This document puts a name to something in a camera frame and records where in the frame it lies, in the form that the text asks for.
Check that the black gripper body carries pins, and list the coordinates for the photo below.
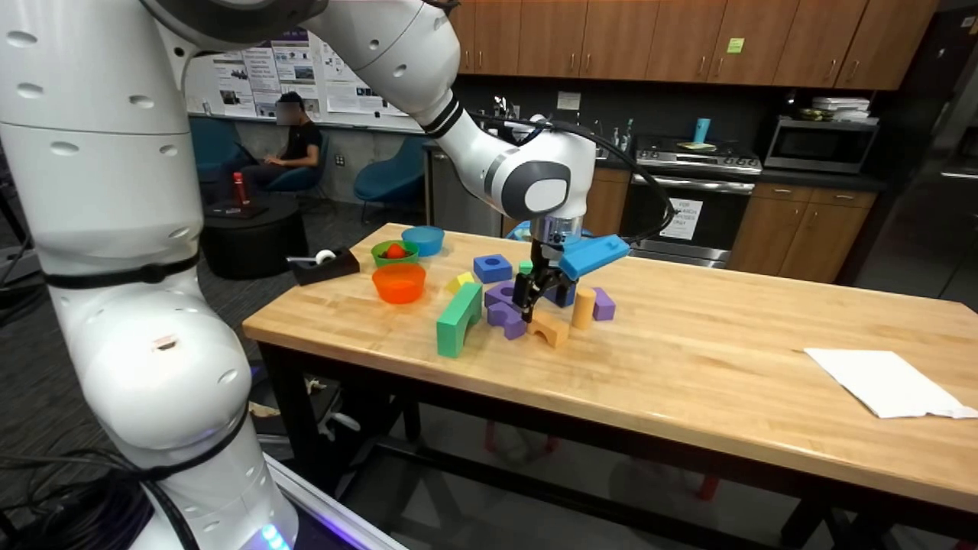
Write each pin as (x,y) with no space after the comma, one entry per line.
(547,261)

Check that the brown wooden block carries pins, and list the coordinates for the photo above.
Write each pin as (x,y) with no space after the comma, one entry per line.
(552,328)

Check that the yellow foam triangle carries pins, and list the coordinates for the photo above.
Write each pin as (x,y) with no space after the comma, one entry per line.
(458,283)

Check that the big green foam arch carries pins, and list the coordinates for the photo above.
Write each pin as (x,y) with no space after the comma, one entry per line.
(458,323)

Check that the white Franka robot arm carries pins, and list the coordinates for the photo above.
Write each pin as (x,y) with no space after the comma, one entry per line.
(101,153)

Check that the purple foam arch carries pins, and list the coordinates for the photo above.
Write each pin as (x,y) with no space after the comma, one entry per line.
(509,323)

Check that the blue foam cube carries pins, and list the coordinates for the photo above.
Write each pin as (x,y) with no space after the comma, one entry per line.
(566,296)

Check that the small green foam block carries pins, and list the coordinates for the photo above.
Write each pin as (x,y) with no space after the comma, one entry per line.
(526,271)

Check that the purple block with hole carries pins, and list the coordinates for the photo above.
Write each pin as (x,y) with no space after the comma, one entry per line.
(500,296)

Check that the tan foam cylinder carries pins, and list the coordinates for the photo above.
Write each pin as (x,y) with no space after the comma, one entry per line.
(584,306)

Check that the light blue plate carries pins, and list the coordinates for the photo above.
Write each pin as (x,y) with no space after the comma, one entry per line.
(521,230)

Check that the blue block with hole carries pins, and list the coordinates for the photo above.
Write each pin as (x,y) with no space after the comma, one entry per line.
(493,271)

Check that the small purple foam block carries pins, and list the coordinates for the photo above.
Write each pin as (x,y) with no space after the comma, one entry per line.
(603,303)

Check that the wooden sink base cabinet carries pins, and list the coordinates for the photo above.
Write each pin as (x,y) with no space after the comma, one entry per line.
(610,202)

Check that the blue plastic bowl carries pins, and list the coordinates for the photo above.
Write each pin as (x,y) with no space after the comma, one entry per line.
(423,243)

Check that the orange plastic bowl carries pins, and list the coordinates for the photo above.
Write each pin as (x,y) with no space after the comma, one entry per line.
(398,285)

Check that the red toy fruit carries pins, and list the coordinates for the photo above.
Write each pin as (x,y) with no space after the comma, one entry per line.
(395,252)

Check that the white notice on oven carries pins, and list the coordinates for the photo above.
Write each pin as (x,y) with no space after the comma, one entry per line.
(685,220)

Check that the green plastic bowl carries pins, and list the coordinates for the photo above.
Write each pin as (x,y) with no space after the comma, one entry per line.
(381,256)

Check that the stainless black oven range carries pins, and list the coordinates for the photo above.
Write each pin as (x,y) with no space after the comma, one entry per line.
(713,217)

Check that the teal lounge chair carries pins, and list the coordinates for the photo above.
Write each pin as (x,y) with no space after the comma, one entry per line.
(392,174)
(217,149)

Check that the blue cup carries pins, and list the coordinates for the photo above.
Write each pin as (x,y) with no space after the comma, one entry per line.
(701,130)

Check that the seated person black shirt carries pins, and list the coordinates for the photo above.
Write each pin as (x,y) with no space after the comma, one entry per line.
(302,142)

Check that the black round ottoman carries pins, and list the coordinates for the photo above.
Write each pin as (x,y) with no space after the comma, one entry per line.
(253,245)

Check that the green cabinet sticker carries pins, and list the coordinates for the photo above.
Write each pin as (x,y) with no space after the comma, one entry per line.
(734,45)

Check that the white-edged robot cart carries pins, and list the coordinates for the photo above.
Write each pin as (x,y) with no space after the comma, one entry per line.
(325,505)

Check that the stainless microwave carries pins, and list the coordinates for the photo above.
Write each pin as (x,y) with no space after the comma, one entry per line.
(815,146)

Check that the red bottle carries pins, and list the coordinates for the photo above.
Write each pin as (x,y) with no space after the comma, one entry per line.
(238,190)

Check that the stacked dishes on microwave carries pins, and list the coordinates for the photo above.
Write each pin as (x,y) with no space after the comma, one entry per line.
(840,109)

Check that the white paper sheet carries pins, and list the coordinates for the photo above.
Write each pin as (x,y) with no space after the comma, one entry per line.
(886,383)

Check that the white wall plate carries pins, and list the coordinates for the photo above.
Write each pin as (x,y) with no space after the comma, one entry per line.
(568,102)

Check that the wooden wall cabinets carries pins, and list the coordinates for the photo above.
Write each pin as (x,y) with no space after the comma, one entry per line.
(661,42)

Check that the black table frame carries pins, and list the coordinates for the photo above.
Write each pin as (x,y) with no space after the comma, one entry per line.
(294,400)

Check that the white wall poster board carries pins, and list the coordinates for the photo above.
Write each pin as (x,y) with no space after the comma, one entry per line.
(306,79)

